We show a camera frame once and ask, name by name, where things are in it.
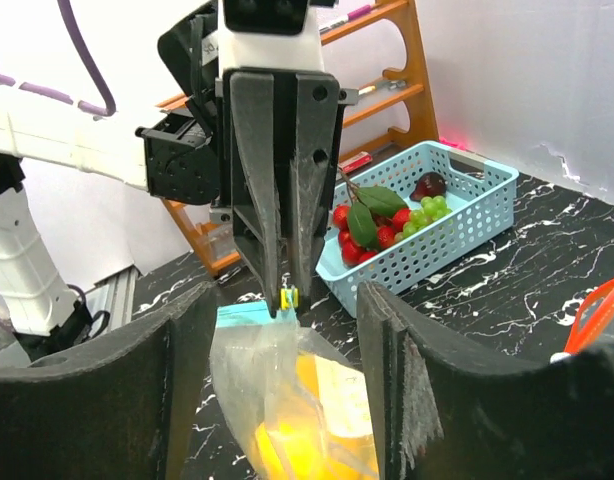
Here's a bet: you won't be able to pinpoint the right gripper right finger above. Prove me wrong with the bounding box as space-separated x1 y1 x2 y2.
357 282 614 479

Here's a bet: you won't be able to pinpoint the green white marker pen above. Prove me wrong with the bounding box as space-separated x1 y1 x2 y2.
358 79 407 97

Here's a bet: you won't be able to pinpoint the pink white marker pen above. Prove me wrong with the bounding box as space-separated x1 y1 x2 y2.
319 4 374 34

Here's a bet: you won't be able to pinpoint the orange wooden rack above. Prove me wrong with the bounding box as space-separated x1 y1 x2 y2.
154 0 441 279

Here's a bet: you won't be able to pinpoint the green fake grapes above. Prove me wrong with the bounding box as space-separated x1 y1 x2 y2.
392 196 452 242

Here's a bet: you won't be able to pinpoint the red fake strawberries bunch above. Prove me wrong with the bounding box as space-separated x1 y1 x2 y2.
332 170 406 268

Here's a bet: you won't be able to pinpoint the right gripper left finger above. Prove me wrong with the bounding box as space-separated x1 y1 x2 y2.
0 282 217 479

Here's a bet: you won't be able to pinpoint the light blue plastic basket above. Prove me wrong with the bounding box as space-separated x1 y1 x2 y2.
316 141 519 317

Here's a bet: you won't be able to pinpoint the small red white box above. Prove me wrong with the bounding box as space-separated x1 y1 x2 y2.
339 151 373 174

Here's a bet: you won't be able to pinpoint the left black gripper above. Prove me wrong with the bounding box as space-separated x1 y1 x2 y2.
135 9 361 319

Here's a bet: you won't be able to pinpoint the blue zip clear bag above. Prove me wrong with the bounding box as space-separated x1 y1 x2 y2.
210 288 379 479

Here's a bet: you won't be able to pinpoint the dark red fake plum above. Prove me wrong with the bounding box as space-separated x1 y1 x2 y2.
410 172 447 202

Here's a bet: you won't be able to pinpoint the red zip clear bag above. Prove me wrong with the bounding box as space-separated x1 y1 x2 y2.
549 278 614 363

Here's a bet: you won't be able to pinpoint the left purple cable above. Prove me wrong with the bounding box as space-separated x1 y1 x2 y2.
0 0 118 119

